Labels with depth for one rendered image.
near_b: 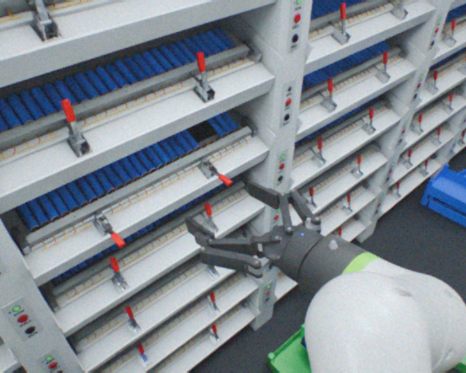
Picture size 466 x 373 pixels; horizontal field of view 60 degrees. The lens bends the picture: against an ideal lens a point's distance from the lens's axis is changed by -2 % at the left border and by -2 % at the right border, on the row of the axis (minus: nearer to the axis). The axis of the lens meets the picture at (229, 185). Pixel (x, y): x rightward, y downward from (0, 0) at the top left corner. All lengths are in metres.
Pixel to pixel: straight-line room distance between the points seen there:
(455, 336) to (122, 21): 0.59
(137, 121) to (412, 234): 1.70
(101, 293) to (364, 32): 0.93
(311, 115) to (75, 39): 0.71
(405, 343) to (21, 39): 0.57
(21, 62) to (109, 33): 0.13
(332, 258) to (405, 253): 1.60
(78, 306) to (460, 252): 1.76
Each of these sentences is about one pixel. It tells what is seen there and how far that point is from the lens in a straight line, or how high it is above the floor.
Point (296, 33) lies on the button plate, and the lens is 0.94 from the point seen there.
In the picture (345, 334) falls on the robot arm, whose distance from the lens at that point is 0.36.
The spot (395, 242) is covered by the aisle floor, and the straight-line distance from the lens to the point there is 2.15.
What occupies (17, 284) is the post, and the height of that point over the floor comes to 0.91.
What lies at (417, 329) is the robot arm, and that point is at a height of 1.22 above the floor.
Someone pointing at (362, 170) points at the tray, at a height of 0.52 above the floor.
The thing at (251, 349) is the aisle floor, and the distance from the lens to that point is 1.70.
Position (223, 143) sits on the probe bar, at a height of 0.94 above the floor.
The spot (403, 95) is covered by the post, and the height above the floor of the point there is 0.79.
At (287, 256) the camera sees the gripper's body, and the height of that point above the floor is 1.09.
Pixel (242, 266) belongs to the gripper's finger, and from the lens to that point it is 0.59.
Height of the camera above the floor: 1.52
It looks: 42 degrees down
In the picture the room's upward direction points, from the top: straight up
